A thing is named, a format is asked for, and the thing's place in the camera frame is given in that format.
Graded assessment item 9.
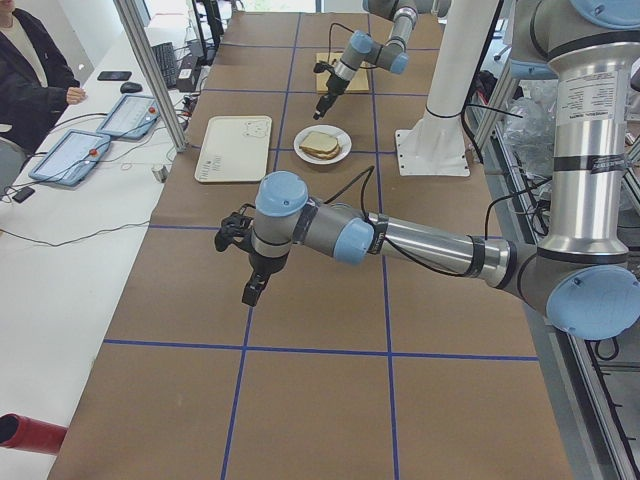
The red cylinder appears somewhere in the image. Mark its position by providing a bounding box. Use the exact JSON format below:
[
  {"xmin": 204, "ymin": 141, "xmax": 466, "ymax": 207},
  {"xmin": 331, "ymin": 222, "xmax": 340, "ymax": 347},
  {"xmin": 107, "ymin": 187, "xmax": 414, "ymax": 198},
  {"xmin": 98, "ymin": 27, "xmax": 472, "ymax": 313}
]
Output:
[{"xmin": 1, "ymin": 413, "xmax": 67, "ymax": 455}]

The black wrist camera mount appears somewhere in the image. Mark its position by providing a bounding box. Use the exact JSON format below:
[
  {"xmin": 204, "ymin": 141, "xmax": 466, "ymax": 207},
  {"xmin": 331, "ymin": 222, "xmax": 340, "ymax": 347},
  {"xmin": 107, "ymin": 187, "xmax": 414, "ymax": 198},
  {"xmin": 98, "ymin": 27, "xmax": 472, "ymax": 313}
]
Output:
[
  {"xmin": 214, "ymin": 208, "xmax": 253, "ymax": 253},
  {"xmin": 313, "ymin": 60, "xmax": 334, "ymax": 75}
]

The white pedestal column base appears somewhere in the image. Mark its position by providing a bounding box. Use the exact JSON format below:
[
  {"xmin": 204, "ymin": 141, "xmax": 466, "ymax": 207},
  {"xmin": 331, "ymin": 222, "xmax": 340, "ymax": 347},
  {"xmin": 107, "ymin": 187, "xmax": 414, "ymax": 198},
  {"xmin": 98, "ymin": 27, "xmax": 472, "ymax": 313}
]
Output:
[{"xmin": 396, "ymin": 0, "xmax": 502, "ymax": 177}]

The upper blue teach pendant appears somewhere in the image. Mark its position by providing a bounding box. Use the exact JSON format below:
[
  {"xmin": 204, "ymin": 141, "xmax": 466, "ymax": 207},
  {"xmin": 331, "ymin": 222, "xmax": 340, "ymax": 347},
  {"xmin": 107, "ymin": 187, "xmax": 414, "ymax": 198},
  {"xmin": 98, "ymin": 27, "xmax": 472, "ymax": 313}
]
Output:
[{"xmin": 96, "ymin": 94, "xmax": 159, "ymax": 140}]

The black computer mouse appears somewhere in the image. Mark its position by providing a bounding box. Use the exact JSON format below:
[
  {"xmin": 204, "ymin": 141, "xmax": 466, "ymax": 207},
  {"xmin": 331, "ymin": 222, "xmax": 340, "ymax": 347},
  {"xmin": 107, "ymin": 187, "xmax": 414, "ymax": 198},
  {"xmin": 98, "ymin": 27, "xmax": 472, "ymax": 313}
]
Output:
[{"xmin": 120, "ymin": 82, "xmax": 143, "ymax": 94}]

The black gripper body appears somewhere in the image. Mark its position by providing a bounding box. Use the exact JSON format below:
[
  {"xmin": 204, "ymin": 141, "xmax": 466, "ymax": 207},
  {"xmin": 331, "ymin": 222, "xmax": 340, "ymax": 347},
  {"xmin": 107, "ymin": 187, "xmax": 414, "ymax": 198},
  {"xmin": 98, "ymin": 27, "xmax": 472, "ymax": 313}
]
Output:
[
  {"xmin": 325, "ymin": 73, "xmax": 348, "ymax": 99},
  {"xmin": 248, "ymin": 253, "xmax": 289, "ymax": 290}
]

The blue teach pendant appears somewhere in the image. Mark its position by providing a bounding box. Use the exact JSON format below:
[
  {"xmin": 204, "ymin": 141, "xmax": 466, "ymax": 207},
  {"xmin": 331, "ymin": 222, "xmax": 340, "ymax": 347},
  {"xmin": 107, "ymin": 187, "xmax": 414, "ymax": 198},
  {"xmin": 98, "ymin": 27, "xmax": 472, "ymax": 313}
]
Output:
[
  {"xmin": 29, "ymin": 129, "xmax": 111, "ymax": 187},
  {"xmin": 96, "ymin": 94, "xmax": 159, "ymax": 140}
]

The aluminium frame post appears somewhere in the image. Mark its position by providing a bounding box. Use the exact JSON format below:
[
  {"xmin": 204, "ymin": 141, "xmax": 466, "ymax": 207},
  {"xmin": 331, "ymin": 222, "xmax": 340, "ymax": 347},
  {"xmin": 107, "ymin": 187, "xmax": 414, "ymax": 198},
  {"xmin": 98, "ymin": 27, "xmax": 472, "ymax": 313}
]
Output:
[{"xmin": 113, "ymin": 0, "xmax": 187, "ymax": 153}]

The small metal cylinder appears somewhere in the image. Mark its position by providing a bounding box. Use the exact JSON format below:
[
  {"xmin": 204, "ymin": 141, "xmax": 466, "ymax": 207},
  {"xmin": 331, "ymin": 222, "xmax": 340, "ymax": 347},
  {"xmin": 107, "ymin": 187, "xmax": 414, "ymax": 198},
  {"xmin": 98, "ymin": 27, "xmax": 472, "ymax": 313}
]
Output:
[{"xmin": 151, "ymin": 165, "xmax": 168, "ymax": 183}]

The black smartphone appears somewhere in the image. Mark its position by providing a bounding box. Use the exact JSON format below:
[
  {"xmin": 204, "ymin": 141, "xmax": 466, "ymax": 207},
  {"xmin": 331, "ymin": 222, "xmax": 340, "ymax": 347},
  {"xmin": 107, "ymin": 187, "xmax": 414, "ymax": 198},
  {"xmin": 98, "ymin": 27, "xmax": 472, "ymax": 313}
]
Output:
[{"xmin": 97, "ymin": 70, "xmax": 132, "ymax": 82}]

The seated person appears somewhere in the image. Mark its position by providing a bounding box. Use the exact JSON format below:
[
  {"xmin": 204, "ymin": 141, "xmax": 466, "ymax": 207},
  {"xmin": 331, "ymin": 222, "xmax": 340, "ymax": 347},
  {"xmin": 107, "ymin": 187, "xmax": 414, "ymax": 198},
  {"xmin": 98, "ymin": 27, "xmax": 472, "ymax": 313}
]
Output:
[{"xmin": 1, "ymin": 1, "xmax": 87, "ymax": 153}]

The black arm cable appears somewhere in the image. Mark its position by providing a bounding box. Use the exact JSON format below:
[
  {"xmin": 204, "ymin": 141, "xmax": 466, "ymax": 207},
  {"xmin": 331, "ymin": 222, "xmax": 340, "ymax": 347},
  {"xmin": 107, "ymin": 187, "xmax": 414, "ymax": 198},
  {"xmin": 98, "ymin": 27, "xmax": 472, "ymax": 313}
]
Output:
[{"xmin": 319, "ymin": 165, "xmax": 476, "ymax": 276}]

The cream bear tray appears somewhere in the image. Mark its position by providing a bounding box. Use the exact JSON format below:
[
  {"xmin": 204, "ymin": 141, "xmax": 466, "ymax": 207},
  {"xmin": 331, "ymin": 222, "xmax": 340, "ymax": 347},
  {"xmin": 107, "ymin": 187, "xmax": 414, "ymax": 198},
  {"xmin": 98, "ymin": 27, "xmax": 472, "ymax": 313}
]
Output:
[{"xmin": 194, "ymin": 115, "xmax": 272, "ymax": 184}]

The black keyboard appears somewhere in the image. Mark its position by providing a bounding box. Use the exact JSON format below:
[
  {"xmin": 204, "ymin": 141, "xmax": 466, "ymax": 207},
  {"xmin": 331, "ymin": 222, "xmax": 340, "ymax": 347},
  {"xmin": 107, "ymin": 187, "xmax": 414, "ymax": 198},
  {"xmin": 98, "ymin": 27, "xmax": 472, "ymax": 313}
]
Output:
[{"xmin": 151, "ymin": 42, "xmax": 179, "ymax": 89}]

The lower blue teach pendant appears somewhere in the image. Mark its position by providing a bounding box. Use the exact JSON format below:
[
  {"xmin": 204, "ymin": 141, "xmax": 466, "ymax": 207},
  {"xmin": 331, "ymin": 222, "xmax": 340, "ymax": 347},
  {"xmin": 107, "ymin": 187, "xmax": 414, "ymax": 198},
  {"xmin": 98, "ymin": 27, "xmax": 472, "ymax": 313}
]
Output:
[{"xmin": 29, "ymin": 129, "xmax": 111, "ymax": 187}]

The wooden cutting board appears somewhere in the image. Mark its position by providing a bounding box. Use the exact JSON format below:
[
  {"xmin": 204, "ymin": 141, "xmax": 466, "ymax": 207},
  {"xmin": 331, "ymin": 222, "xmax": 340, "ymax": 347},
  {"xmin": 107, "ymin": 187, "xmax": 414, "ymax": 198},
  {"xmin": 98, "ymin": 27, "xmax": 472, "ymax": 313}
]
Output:
[{"xmin": 315, "ymin": 51, "xmax": 370, "ymax": 94}]

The white round plate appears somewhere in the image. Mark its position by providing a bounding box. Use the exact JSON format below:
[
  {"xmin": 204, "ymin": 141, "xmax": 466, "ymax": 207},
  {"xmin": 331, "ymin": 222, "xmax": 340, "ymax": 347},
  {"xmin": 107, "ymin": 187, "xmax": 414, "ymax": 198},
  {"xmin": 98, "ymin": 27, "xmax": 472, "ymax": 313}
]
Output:
[{"xmin": 293, "ymin": 125, "xmax": 352, "ymax": 165}]

